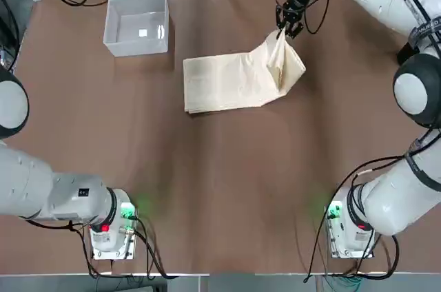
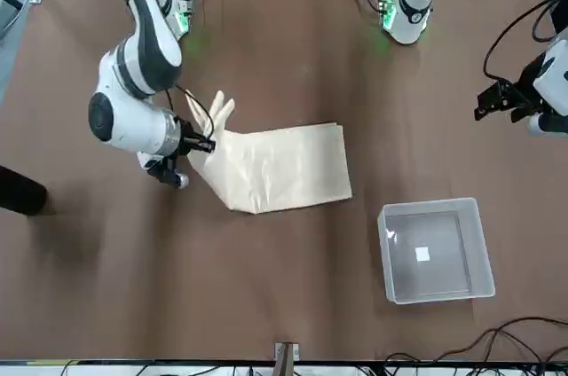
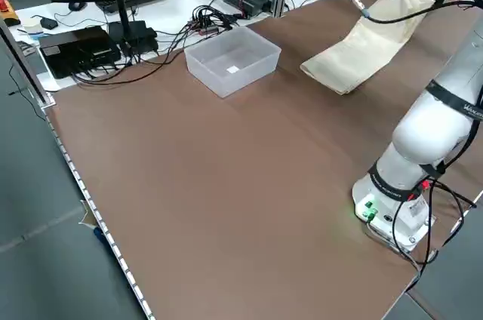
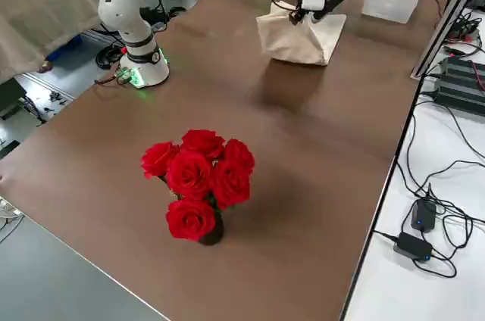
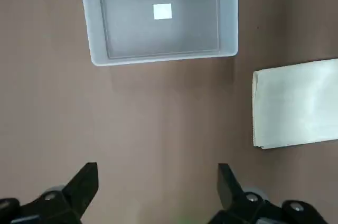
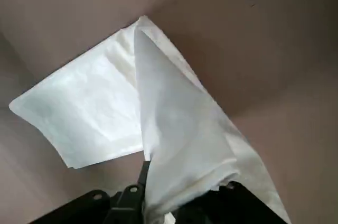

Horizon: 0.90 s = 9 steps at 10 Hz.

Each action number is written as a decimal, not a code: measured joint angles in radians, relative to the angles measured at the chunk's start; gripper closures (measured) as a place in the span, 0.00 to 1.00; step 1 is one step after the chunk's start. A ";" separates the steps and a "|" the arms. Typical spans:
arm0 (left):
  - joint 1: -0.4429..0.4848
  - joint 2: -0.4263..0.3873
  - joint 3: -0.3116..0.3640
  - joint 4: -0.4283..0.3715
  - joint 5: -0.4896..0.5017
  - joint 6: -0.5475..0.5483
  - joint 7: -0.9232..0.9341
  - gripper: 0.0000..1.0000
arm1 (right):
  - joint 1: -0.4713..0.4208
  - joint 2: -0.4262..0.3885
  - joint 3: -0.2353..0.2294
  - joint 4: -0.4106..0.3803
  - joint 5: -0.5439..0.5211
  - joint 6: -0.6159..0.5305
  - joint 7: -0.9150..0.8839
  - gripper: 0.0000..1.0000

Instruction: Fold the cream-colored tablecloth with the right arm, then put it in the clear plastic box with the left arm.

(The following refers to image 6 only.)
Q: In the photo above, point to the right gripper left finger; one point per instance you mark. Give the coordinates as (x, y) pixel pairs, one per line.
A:
(126, 203)

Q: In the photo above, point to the cream-colored tablecloth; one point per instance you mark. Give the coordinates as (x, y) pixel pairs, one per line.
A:
(171, 102)

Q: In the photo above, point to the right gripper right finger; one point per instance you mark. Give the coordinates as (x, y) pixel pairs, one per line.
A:
(232, 208)

